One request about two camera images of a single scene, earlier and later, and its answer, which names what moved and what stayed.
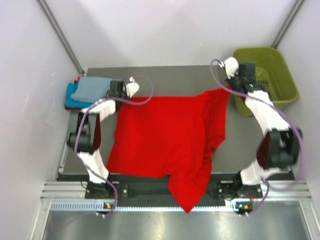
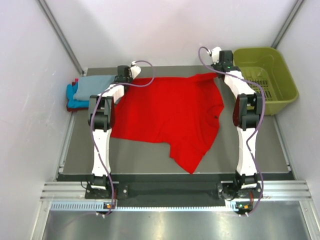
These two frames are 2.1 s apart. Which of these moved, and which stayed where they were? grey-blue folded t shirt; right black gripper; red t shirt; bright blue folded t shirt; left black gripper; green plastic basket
Moved: left black gripper; right black gripper; red t shirt
Stayed: green plastic basket; bright blue folded t shirt; grey-blue folded t shirt
